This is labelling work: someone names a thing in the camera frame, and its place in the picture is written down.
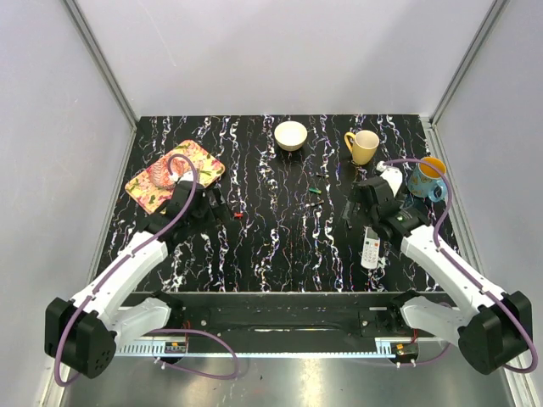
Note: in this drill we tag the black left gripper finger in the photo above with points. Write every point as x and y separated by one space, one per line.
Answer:
201 208
219 206

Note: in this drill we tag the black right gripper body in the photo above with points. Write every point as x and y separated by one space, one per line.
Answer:
368 210

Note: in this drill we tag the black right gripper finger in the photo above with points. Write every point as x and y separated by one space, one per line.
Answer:
351 212
358 192

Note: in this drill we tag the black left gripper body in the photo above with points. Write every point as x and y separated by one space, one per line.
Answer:
198 227

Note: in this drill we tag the white remote control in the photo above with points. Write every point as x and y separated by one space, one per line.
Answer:
370 249

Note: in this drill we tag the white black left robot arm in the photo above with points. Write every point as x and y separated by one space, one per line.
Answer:
85 331

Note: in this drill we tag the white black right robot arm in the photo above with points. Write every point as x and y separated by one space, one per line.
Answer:
489 326

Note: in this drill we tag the yellow mug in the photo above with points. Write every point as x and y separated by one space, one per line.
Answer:
362 145

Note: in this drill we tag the blue butterfly mug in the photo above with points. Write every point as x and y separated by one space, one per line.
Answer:
426 181

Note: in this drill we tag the pink patterned glass bowl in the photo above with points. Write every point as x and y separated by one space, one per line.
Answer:
158 172

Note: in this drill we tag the cream ceramic bowl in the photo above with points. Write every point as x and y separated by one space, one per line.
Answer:
290 135

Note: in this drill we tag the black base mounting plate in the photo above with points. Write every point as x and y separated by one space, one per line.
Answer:
291 323

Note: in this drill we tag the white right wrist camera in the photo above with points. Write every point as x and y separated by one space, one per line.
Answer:
393 176

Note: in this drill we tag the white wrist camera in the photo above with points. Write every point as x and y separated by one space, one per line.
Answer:
176 178
393 176

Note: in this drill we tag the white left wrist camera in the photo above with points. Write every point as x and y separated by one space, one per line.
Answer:
176 178

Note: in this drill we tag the aluminium frame post right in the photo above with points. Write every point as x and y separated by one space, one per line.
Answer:
480 37

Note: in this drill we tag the aluminium frame post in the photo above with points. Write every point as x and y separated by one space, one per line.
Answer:
480 37
98 57

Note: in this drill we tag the aluminium frame post left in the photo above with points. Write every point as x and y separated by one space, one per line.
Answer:
98 57

